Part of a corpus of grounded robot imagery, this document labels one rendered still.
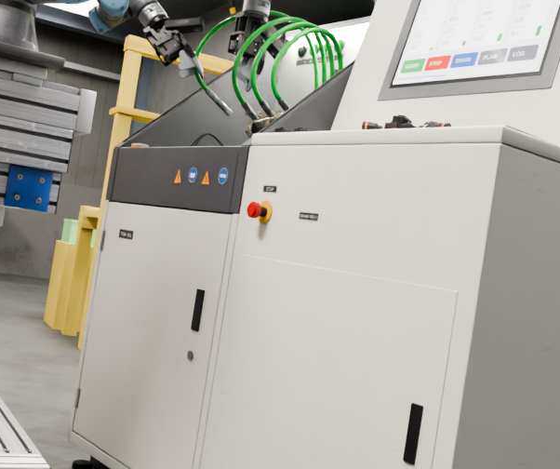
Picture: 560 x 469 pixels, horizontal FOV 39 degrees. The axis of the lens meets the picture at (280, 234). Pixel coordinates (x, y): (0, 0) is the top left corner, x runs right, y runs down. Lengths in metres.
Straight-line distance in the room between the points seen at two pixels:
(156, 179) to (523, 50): 1.02
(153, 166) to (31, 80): 0.59
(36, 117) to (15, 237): 7.63
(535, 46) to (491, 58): 0.10
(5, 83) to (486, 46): 1.00
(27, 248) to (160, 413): 7.39
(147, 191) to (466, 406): 1.19
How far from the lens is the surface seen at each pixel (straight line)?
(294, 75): 2.69
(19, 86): 1.73
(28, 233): 9.36
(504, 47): 1.76
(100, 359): 2.36
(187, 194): 2.05
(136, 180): 2.30
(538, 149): 1.44
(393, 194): 1.48
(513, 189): 1.38
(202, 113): 2.57
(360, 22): 2.47
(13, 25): 1.74
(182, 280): 2.01
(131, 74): 4.66
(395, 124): 1.65
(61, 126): 1.74
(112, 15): 2.31
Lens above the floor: 0.72
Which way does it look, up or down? 1 degrees up
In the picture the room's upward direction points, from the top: 9 degrees clockwise
